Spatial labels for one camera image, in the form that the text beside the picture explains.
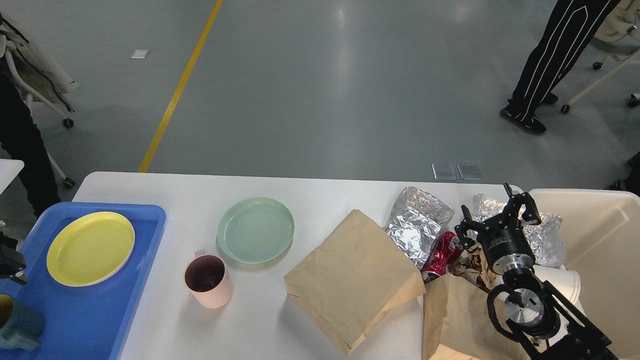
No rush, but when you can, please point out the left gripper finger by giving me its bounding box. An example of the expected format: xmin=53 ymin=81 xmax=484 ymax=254
xmin=0 ymin=232 xmax=27 ymax=286

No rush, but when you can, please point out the floor plate right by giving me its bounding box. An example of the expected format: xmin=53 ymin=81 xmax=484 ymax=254
xmin=456 ymin=162 xmax=483 ymax=181

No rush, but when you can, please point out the crumpled brown paper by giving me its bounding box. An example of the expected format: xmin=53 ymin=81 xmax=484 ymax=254
xmin=451 ymin=249 xmax=499 ymax=294

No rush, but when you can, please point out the large brown paper bag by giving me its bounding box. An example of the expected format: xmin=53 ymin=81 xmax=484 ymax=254
xmin=283 ymin=209 xmax=426 ymax=356

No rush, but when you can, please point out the person leg far right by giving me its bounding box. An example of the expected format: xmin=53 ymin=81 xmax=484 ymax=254
xmin=605 ymin=152 xmax=640 ymax=197

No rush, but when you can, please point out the pink ribbed mug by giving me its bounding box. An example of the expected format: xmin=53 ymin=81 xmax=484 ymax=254
xmin=183 ymin=249 xmax=234 ymax=309

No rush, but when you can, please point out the person in black left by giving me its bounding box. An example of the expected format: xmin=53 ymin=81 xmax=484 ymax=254
xmin=0 ymin=76 xmax=61 ymax=217

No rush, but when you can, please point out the yellow plate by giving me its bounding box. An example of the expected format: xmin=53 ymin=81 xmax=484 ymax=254
xmin=46 ymin=210 xmax=136 ymax=287

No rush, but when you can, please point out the crumpled foil left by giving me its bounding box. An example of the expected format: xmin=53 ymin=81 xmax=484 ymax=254
xmin=383 ymin=186 xmax=455 ymax=271

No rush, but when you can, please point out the light green plate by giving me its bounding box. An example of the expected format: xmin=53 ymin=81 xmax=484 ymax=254
xmin=217 ymin=197 xmax=295 ymax=264

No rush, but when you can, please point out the white paper cup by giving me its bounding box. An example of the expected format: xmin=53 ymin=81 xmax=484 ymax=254
xmin=495 ymin=265 xmax=582 ymax=305

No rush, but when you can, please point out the blue plastic tray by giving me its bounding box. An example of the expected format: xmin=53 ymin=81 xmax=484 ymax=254
xmin=0 ymin=202 xmax=166 ymax=360

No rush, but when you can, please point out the brown paper bag lower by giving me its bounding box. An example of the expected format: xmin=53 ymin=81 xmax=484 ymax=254
xmin=422 ymin=274 xmax=529 ymax=360

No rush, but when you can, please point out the person in striped trousers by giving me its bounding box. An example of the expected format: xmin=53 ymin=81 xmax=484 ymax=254
xmin=499 ymin=0 xmax=620 ymax=135

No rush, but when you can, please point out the floor plate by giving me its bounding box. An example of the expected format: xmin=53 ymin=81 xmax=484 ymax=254
xmin=431 ymin=162 xmax=457 ymax=182
xmin=456 ymin=162 xmax=483 ymax=181

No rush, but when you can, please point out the crumpled foil right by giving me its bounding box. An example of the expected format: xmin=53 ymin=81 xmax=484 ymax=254
xmin=471 ymin=193 xmax=567 ymax=268

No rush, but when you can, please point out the chair with beige jacket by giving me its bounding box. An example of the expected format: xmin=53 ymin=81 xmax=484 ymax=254
xmin=1 ymin=13 xmax=79 ymax=129

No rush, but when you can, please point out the dark teal mug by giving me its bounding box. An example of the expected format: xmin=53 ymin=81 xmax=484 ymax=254
xmin=0 ymin=293 xmax=45 ymax=352

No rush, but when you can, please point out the crumpled foil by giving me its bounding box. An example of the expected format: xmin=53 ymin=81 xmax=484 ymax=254
xmin=471 ymin=193 xmax=567 ymax=268
xmin=383 ymin=186 xmax=455 ymax=271

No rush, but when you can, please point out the floor plate left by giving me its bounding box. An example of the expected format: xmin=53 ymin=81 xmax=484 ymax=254
xmin=431 ymin=162 xmax=457 ymax=182

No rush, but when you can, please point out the beige plastic bin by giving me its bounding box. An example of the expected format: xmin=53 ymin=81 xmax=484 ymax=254
xmin=530 ymin=189 xmax=640 ymax=360

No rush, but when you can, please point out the white side table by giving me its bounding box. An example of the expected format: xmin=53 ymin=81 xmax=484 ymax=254
xmin=0 ymin=158 xmax=25 ymax=194

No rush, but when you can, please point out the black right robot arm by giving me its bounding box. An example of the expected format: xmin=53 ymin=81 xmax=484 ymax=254
xmin=454 ymin=183 xmax=617 ymax=360

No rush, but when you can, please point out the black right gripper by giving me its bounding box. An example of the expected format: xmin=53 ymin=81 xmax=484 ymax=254
xmin=454 ymin=183 xmax=542 ymax=276

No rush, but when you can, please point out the crushed red can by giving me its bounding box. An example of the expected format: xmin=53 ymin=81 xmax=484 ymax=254
xmin=420 ymin=231 xmax=464 ymax=284

